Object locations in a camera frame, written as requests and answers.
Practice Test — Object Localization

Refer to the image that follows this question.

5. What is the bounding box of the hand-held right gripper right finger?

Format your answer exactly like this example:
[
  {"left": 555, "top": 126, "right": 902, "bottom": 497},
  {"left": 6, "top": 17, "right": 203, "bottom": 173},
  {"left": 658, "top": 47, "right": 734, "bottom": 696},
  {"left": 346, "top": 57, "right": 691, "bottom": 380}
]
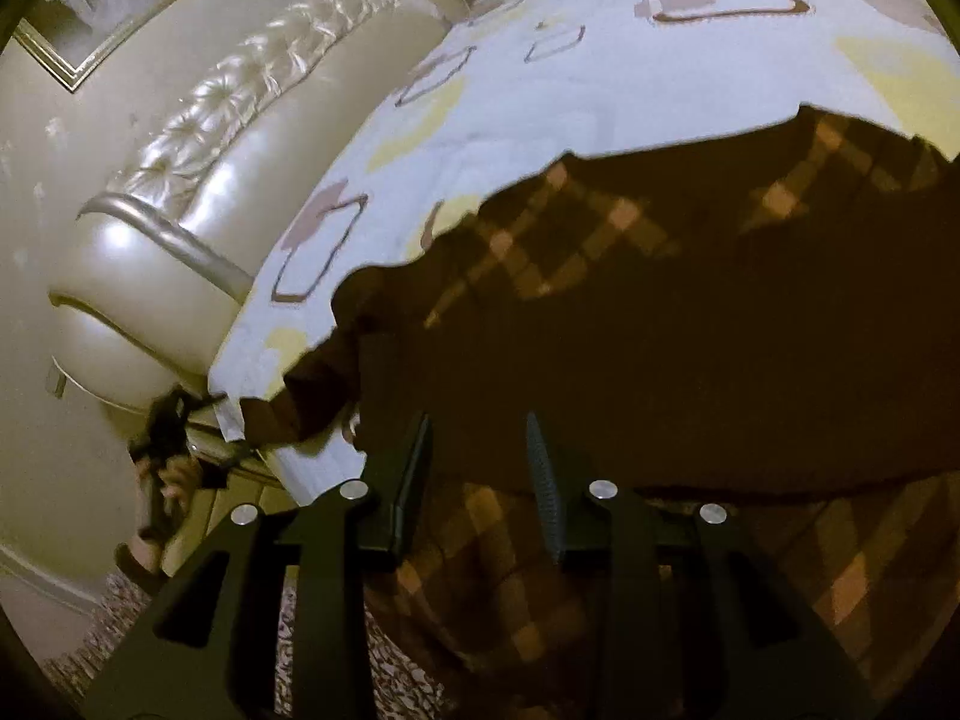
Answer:
[{"left": 527, "top": 412, "right": 878, "bottom": 720}]

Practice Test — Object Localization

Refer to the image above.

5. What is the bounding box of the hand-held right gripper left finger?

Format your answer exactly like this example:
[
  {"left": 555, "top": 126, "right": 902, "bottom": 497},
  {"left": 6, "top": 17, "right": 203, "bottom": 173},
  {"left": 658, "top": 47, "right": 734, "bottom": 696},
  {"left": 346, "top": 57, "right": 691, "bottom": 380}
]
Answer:
[{"left": 82, "top": 414, "right": 434, "bottom": 720}]

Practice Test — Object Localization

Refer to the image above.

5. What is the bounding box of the brown plaid garment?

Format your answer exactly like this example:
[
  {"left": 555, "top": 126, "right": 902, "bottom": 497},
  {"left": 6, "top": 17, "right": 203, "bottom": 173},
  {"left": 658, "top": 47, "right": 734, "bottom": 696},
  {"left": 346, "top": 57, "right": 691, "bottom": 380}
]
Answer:
[{"left": 281, "top": 109, "right": 960, "bottom": 720}]

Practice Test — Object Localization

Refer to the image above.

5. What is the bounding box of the person's left hand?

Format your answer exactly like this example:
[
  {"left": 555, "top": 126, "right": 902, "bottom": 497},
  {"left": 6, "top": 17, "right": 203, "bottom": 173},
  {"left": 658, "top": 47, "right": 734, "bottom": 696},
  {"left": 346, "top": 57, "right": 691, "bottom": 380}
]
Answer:
[{"left": 157, "top": 457, "right": 202, "bottom": 520}]

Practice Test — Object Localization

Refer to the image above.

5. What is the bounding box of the cream tufted bed headboard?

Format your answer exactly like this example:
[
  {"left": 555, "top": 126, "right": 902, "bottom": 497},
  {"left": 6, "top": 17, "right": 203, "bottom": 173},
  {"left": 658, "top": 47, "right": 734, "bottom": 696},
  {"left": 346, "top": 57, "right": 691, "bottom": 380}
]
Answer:
[{"left": 49, "top": 0, "right": 481, "bottom": 421}]

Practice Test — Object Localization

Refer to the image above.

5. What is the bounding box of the white patterned bed sheet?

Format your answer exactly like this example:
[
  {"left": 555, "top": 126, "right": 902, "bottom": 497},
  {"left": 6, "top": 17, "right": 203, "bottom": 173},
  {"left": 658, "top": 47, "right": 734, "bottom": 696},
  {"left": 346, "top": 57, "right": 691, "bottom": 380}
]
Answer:
[{"left": 210, "top": 0, "right": 960, "bottom": 511}]

